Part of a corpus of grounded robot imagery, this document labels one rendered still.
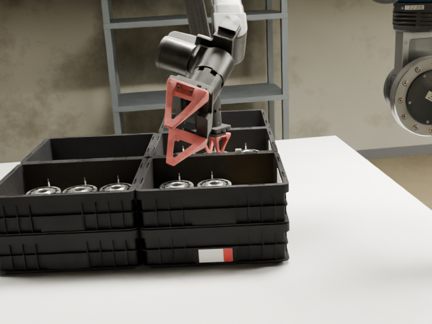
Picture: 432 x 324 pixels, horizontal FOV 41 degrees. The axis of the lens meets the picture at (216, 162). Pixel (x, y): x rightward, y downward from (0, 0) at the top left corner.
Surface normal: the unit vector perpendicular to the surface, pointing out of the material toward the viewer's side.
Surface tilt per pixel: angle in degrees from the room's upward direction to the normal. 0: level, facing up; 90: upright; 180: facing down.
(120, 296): 0
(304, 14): 90
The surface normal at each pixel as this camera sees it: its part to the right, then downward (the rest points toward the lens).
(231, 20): 0.04, -0.56
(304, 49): 0.13, 0.29
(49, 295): -0.05, -0.95
